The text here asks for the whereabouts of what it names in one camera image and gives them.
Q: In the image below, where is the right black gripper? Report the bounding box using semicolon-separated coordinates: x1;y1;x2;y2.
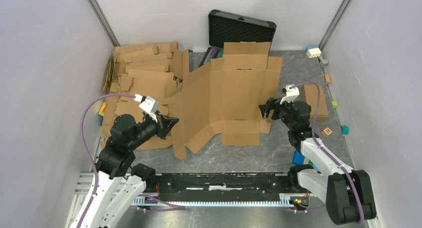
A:
258;96;295;130

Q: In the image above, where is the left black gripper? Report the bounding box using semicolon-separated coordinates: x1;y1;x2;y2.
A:
128;109;179;149

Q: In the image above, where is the cardboard box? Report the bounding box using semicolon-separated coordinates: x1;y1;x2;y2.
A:
167;42;283;159
300;84;329;121

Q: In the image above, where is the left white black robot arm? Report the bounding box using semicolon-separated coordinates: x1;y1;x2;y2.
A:
71;111;179;228

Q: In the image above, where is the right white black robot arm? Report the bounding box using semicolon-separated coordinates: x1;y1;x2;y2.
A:
258;98;377;225

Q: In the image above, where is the folded closed cardboard box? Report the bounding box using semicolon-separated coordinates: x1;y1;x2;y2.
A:
300;84;329;121

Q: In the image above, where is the stack of flat cardboard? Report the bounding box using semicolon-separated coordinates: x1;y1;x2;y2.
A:
101;41;189;139

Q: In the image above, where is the blue green block stack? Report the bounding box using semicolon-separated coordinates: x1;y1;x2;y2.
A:
292;151;318;171

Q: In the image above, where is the orange yellow block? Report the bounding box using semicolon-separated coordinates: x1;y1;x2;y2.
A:
98;102;107;125

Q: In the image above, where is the wooden letter block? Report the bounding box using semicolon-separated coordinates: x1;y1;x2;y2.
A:
321;127;333;137

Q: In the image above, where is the small wooden cube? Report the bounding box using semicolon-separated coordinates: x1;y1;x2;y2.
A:
324;74;332;85

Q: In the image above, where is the blue white toy block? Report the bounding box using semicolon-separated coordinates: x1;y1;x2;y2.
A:
306;45;321;59

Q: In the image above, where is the grey small block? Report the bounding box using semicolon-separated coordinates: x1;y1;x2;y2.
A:
318;58;328;68

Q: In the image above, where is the teal small cube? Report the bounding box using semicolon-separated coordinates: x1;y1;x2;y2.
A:
340;125;349;135

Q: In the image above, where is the black poker chip case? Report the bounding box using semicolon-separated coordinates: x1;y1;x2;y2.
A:
199;9;277;66

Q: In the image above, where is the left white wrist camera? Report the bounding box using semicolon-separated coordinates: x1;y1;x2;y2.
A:
134;94;161;114

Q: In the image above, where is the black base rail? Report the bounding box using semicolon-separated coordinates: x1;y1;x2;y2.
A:
145;172;307;202

